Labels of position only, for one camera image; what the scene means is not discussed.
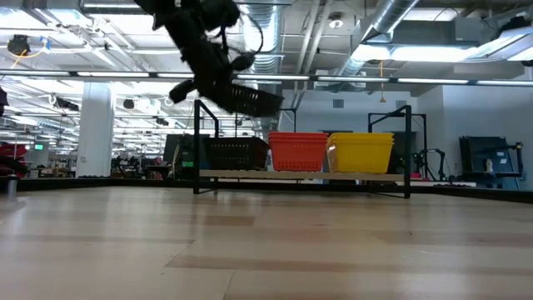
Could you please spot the red slotted plastic basket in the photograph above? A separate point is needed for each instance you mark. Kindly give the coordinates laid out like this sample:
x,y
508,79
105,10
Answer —
x,y
297,133
297,136
297,156

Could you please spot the long ceiling light strip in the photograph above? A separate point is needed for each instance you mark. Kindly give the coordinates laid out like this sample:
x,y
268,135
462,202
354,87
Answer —
x,y
354,79

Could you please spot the black-framed wooden shelf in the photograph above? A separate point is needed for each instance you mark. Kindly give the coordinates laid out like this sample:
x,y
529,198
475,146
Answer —
x,y
300,175

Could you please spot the small metal cylinder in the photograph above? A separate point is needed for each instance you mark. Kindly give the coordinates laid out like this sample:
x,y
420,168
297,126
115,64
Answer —
x,y
11,185

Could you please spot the green exit sign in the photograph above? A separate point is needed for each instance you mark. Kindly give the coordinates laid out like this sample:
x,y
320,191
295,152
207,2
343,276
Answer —
x,y
38,146

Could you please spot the black stacked cases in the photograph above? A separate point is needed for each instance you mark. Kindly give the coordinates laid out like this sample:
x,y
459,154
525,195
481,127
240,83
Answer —
x,y
485,160

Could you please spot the red machine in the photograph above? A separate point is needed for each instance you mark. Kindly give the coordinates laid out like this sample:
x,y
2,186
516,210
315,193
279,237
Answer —
x,y
12,158

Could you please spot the background black robot arm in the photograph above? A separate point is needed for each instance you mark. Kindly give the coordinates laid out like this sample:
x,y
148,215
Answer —
x,y
429,162

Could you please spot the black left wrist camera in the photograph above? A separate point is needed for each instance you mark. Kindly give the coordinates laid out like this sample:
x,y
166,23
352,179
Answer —
x,y
218,12

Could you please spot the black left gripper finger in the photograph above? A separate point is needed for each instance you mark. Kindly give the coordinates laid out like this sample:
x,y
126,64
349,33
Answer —
x,y
216,102
231,98

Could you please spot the silver ventilation duct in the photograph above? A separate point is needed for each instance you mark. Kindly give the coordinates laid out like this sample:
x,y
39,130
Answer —
x,y
387,21

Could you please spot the black ceiling-mounted device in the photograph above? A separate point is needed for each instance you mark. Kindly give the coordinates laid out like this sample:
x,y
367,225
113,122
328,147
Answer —
x,y
516,24

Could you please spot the black computer monitor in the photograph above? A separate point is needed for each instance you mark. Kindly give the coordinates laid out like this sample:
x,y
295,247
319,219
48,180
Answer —
x,y
177,152

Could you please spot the black aluminium table frame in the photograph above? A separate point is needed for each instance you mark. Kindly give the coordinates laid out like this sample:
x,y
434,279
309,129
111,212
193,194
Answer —
x,y
83,183

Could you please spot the white building pillar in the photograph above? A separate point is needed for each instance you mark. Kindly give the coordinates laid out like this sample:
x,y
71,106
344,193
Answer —
x,y
96,129

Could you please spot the silver ribbed ceiling duct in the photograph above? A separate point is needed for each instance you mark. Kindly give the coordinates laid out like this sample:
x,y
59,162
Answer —
x,y
262,33

